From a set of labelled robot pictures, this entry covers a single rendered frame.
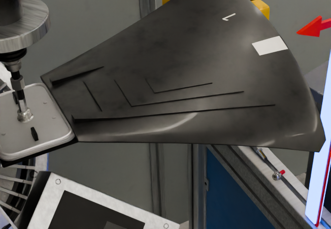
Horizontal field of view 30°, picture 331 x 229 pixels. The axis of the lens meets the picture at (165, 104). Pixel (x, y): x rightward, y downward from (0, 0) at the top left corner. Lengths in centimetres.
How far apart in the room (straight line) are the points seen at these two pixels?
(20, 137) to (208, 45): 20
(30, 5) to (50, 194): 22
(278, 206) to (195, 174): 29
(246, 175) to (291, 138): 44
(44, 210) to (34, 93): 13
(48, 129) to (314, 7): 126
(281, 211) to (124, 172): 81
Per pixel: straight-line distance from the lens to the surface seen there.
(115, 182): 169
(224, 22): 62
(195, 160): 117
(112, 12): 138
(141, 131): 52
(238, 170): 101
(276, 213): 95
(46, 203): 63
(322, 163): 80
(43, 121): 54
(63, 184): 64
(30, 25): 47
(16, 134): 53
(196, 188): 121
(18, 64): 51
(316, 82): 101
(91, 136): 51
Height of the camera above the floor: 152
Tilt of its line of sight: 38 degrees down
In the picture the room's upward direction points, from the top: 2 degrees counter-clockwise
